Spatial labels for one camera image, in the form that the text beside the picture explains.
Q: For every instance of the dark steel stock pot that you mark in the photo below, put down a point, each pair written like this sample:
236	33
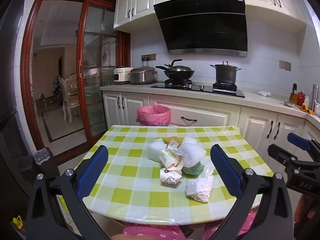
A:
225	75

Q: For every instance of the red jar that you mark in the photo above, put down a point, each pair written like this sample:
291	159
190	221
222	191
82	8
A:
300	98

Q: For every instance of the black gas stove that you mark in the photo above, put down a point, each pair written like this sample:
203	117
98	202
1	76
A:
200	88

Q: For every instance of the glass sliding door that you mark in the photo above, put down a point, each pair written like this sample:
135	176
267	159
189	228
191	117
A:
95	55

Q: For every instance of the white cloth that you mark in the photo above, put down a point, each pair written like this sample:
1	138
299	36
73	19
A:
264	93

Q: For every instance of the person's pink dotted clothing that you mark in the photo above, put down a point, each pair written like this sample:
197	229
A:
162	232

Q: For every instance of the crushed leaf-print paper cup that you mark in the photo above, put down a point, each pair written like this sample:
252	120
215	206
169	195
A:
170	178
171	158

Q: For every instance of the black wok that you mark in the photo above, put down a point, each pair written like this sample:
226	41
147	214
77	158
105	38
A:
180	72

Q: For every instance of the white rice cooker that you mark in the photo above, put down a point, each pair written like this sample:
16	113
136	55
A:
121	76

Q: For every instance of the white kitchen base cabinets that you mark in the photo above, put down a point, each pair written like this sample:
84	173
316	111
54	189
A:
255	125

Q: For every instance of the silver rice cooker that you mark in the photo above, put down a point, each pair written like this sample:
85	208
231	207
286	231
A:
142	76

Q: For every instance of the dark garment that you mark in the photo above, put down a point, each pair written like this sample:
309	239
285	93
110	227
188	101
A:
57	87

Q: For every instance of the person's right hand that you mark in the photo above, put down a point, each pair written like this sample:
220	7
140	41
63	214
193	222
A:
305	211

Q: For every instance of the steel thermos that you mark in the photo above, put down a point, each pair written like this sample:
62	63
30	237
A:
315	95

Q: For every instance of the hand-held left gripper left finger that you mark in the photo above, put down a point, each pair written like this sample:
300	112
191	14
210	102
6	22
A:
92	170

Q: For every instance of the yellow sponge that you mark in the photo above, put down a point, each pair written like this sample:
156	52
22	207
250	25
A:
168	140

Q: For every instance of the wall outlet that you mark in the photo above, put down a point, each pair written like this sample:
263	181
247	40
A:
285	65
148	57

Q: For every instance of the green checked tablecloth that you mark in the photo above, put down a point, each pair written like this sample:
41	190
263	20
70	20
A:
135	200

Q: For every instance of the clear plastic tray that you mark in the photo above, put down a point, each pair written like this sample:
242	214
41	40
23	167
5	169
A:
41	156

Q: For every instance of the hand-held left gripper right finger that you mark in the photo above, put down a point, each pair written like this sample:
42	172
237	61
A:
225	170

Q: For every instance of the yellow cloth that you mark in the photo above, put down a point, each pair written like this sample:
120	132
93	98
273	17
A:
307	108

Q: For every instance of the white tissue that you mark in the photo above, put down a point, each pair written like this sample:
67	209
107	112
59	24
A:
198	190

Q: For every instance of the red wooden door frame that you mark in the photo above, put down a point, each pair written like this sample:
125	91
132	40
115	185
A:
26	55

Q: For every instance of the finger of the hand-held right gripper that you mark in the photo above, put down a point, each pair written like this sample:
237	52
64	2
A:
281	153
297	141

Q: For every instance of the black range hood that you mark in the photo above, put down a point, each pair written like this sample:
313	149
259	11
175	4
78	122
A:
202	27

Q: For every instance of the green zigzag cloth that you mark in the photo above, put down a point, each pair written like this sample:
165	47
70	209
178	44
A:
193	170

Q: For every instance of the white dining chair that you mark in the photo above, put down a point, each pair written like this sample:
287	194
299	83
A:
71	92

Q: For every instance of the white foam block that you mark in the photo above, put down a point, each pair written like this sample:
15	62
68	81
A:
155	151

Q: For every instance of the pink-lined trash bin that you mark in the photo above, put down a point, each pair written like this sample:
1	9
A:
153	116

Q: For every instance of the yellow plastic clip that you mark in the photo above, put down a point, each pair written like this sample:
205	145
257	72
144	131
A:
17	222

